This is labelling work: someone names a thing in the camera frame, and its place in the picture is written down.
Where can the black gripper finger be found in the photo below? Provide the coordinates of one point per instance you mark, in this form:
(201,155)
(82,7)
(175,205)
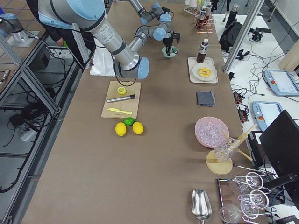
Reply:
(167,50)

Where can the pale green bowl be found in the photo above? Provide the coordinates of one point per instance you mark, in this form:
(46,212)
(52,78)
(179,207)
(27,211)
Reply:
(173,52)

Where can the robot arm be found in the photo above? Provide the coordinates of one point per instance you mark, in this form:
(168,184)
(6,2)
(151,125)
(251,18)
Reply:
(90,16)
(157,12)

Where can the pink bowl of ice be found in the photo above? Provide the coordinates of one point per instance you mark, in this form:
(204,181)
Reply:
(210,131)

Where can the steel ice scoop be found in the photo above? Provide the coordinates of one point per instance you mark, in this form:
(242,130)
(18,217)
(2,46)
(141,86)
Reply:
(200,205)

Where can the dark drink bottle on tray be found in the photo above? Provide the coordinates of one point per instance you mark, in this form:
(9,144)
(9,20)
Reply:
(202,51)

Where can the dark bottle in rack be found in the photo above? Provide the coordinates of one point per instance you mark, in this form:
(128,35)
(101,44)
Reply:
(202,13)

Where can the white round plate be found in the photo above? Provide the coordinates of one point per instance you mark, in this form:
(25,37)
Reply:
(198,66)

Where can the glazed twisted donut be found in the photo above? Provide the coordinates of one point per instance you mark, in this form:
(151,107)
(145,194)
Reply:
(204,72)

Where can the cream serving tray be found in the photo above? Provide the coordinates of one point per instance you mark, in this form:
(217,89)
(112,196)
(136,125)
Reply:
(208,61)

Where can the steel muddler black tip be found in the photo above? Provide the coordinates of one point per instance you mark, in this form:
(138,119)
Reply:
(121,98)

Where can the grey folded cloth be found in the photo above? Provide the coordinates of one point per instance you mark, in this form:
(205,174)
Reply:
(205,98)

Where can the half lemon slice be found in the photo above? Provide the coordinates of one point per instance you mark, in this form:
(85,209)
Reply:
(121,90)

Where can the black backpack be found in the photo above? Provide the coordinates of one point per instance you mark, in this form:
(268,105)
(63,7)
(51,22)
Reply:
(229,36)

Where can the bamboo cutting board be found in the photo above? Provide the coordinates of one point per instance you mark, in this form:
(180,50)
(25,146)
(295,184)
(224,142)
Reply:
(129,105)

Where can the yellow plastic knife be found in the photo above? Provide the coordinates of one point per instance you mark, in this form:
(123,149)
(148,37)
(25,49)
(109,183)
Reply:
(120,111)

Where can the green lime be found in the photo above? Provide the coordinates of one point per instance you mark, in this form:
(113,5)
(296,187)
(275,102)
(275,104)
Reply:
(129,121)

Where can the whole yellow lemon upper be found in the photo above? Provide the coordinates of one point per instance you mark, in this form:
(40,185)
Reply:
(138,128)

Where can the whole yellow lemon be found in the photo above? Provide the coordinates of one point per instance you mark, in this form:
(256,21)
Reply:
(138,128)
(120,129)

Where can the whole yellow lemon lower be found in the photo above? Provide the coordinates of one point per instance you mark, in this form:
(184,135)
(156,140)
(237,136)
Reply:
(120,129)

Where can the teach pendant lower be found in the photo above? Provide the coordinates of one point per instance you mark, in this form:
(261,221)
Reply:
(265,113)

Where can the teach pendant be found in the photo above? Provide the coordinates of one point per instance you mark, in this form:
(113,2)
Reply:
(281,83)
(265,113)

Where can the clear glass mug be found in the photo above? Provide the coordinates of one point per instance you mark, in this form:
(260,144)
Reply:
(224,150)

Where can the teach pendant upper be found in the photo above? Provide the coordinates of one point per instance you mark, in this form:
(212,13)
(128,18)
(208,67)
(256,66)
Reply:
(281,83)

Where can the wooden glass drying stand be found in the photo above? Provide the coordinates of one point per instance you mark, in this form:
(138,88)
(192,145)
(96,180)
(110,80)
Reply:
(219,160)

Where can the black monitor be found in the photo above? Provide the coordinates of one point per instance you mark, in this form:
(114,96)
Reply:
(280,142)

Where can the wine glass rack tray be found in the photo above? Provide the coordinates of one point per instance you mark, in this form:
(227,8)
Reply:
(244,198)

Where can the white wire rack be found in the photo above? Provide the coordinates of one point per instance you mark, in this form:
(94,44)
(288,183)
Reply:
(192,6)

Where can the copper wire bottle rack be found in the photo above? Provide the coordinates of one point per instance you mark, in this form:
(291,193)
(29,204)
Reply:
(204,26)

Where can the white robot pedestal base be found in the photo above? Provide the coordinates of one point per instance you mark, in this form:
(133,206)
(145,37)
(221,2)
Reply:
(102,63)

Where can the aluminium frame post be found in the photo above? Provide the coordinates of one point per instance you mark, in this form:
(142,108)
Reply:
(251,15)

